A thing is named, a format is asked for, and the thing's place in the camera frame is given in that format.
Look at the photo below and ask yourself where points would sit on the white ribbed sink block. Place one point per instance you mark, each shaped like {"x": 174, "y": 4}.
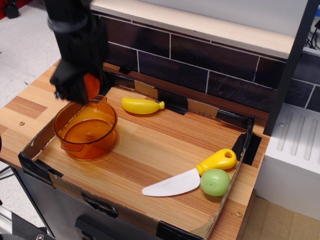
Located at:
{"x": 289, "y": 175}

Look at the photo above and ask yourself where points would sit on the black vertical post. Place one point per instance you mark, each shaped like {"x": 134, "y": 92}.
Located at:
{"x": 293, "y": 59}

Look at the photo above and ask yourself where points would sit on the toy knife yellow handle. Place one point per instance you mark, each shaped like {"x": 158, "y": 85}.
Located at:
{"x": 223, "y": 159}

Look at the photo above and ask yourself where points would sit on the orange toy carrot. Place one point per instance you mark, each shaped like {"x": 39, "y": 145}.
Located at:
{"x": 92, "y": 84}

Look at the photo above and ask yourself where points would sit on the cardboard fence with black tape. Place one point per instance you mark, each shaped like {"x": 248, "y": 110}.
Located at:
{"x": 74, "y": 196}

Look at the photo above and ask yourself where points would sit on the yellow toy banana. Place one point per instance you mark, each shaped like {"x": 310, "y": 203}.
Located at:
{"x": 141, "y": 106}

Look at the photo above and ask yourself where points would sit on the dark tile backsplash panel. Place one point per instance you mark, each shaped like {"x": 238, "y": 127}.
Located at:
{"x": 239, "y": 54}

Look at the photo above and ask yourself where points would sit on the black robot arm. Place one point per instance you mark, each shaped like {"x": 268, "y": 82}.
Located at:
{"x": 82, "y": 40}

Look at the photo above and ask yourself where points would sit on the transparent orange plastic pot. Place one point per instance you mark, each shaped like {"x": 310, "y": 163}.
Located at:
{"x": 86, "y": 132}

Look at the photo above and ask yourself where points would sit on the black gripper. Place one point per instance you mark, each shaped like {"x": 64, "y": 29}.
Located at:
{"x": 68, "y": 77}

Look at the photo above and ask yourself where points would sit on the green toy apple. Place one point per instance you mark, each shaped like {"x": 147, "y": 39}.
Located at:
{"x": 215, "y": 182}

